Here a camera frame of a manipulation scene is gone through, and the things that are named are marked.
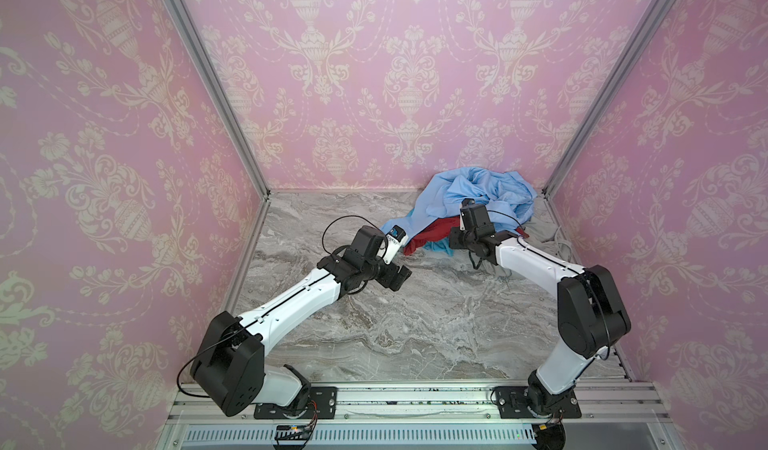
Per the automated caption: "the teal cloth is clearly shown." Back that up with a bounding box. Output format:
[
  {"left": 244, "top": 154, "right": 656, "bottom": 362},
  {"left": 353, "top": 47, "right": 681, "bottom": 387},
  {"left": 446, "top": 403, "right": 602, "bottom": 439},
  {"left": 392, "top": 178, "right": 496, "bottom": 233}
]
[{"left": 404, "top": 216, "right": 459, "bottom": 256}]

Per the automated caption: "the aluminium frame rail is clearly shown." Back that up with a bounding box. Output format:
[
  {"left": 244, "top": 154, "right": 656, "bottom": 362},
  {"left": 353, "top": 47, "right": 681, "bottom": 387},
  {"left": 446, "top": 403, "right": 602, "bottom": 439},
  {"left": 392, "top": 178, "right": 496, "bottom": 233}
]
[{"left": 156, "top": 379, "right": 684, "bottom": 449}]

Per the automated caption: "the light blue cloth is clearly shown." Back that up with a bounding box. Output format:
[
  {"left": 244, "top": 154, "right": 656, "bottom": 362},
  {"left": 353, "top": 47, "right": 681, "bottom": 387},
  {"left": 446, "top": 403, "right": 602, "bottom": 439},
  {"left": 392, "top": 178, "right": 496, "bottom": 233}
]
[{"left": 381, "top": 167, "right": 537, "bottom": 243}]

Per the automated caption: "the right corner aluminium post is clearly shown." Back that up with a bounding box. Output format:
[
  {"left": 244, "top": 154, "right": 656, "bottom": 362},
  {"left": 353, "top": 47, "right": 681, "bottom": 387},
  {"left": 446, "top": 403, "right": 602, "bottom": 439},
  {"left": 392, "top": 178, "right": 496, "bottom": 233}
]
[{"left": 542, "top": 0, "right": 676, "bottom": 202}]

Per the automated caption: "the dark red cloth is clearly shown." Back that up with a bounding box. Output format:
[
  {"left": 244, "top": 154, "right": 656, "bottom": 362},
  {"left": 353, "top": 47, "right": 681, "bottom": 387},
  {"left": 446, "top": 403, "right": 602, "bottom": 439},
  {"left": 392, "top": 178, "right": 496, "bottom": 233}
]
[{"left": 404, "top": 214, "right": 521, "bottom": 260}]

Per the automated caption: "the white vented strip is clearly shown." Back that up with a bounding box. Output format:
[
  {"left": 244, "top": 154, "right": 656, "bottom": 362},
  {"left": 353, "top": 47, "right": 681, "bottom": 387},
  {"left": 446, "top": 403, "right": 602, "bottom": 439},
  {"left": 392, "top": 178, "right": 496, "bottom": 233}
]
[{"left": 181, "top": 423, "right": 536, "bottom": 448}]

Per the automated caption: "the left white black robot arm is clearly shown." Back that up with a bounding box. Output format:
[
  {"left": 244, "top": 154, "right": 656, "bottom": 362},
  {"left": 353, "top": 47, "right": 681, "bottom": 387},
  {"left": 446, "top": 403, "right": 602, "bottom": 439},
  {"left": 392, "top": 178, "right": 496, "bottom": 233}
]
[{"left": 190, "top": 225, "right": 412, "bottom": 417}]

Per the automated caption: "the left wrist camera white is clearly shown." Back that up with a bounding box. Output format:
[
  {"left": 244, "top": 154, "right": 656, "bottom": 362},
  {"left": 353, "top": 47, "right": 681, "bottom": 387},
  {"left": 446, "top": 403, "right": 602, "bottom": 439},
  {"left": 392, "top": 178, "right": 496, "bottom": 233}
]
[{"left": 383, "top": 225, "right": 408, "bottom": 264}]

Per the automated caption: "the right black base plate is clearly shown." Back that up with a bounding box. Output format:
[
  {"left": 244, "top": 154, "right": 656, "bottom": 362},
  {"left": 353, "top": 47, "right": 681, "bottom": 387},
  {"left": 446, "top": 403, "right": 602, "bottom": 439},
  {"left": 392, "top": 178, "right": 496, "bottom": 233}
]
[{"left": 491, "top": 386, "right": 582, "bottom": 420}]

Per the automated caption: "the corner aluminium post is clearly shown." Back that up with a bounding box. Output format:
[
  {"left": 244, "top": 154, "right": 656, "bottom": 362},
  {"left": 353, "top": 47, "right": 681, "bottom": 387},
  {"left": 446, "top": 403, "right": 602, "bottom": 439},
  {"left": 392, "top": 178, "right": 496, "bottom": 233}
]
[
  {"left": 162, "top": 0, "right": 270, "bottom": 201},
  {"left": 542, "top": 0, "right": 676, "bottom": 202}
]

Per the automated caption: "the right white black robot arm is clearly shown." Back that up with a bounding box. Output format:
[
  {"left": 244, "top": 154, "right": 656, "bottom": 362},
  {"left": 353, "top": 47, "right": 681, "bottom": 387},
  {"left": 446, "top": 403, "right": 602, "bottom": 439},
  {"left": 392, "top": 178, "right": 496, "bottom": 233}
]
[{"left": 449, "top": 199, "right": 631, "bottom": 418}]

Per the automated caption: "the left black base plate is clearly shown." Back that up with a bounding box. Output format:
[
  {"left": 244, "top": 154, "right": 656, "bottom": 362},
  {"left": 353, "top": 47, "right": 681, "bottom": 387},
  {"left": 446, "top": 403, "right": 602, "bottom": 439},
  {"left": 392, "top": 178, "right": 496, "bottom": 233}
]
[{"left": 253, "top": 386, "right": 338, "bottom": 420}]

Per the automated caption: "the grey cloth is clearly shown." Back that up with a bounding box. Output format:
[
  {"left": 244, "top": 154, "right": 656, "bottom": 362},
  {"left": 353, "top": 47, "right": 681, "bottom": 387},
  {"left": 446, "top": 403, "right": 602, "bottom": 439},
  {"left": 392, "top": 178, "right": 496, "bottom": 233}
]
[{"left": 524, "top": 196, "right": 579, "bottom": 263}]

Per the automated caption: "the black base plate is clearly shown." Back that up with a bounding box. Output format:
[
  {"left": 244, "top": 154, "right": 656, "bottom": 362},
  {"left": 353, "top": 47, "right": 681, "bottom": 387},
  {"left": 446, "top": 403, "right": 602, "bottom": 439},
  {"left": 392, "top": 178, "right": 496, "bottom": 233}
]
[
  {"left": 491, "top": 386, "right": 582, "bottom": 420},
  {"left": 253, "top": 386, "right": 338, "bottom": 420}
]

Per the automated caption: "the left corner aluminium post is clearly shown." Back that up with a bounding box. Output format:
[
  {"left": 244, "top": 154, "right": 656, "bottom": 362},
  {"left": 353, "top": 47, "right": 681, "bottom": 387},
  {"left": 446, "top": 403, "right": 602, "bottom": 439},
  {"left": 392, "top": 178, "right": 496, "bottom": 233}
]
[{"left": 162, "top": 0, "right": 270, "bottom": 201}]

